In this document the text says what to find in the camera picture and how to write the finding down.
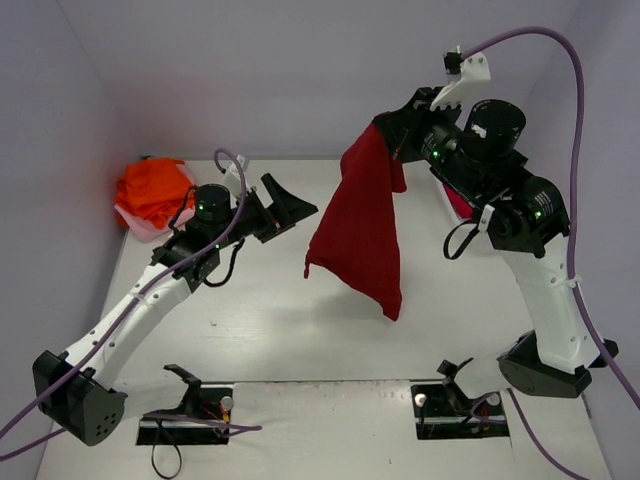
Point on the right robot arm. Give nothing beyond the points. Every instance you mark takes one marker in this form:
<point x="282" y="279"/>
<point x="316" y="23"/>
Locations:
<point x="526" y="221"/>

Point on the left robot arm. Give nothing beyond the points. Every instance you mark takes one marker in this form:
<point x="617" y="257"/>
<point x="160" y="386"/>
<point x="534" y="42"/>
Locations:
<point x="81" y="388"/>

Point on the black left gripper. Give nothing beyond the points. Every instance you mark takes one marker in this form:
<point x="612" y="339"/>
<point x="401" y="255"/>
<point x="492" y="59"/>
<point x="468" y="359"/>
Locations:
<point x="272" y="220"/>

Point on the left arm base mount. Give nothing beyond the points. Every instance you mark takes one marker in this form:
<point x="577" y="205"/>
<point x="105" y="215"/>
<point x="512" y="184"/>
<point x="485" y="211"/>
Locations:
<point x="200" y="402"/>

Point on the dark red t shirt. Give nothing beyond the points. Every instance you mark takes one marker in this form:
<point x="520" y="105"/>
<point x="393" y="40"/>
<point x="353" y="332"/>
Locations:
<point x="356" y="239"/>

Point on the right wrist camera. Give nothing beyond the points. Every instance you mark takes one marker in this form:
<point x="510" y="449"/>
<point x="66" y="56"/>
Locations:
<point x="467" y="75"/>

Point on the pink folded t shirt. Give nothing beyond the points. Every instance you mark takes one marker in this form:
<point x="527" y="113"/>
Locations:
<point x="135" y="227"/>

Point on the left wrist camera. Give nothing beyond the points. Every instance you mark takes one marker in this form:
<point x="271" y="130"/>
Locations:
<point x="235" y="177"/>

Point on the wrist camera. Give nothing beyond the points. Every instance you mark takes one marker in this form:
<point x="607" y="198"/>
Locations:
<point x="235" y="177"/>
<point x="467" y="75"/>

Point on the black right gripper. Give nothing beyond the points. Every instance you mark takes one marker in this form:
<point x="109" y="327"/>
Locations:
<point x="398" y="133"/>

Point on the red t shirt in basket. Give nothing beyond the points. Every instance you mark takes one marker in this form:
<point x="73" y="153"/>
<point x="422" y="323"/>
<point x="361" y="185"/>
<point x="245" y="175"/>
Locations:
<point x="458" y="209"/>

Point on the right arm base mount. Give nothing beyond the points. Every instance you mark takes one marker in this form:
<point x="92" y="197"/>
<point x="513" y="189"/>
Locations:
<point x="442" y="412"/>

